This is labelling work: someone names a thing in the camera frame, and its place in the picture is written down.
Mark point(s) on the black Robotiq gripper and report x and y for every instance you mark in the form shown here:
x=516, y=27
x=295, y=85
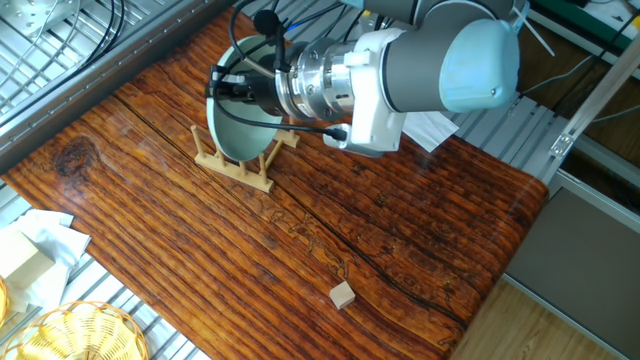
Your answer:
x=265, y=95

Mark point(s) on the light green round dish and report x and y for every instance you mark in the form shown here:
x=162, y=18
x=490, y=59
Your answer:
x=240, y=135

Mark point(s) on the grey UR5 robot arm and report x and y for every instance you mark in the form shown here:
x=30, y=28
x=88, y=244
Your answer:
x=430, y=65

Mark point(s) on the wooden peg dish rack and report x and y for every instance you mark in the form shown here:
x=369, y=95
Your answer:
x=235, y=171

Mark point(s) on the white paper sheet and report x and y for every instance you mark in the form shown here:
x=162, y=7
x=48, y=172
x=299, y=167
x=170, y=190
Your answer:
x=432, y=130

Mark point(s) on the aluminium mounting plate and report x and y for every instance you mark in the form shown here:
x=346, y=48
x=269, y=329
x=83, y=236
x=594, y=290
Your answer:
x=30, y=15

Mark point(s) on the wood grain table mat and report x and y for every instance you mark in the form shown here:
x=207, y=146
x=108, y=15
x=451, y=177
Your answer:
x=400, y=225

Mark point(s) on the white crumpled cloth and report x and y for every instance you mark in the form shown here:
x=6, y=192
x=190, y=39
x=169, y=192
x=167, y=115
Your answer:
x=60, y=245

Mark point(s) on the small wooden cube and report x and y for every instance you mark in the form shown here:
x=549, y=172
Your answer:
x=342, y=296

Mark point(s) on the pale wooden block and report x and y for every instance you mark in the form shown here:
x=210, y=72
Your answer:
x=22, y=260

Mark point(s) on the yellow wicker basket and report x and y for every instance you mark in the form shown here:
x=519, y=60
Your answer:
x=3, y=300

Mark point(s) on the grey flat panel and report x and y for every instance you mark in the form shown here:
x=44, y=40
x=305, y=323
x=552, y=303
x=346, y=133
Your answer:
x=585, y=265

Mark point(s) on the grey metal rail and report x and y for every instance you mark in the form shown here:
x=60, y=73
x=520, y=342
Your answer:
x=100, y=85

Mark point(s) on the aluminium frame post with bracket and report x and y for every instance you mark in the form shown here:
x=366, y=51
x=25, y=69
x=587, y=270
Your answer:
x=597, y=95

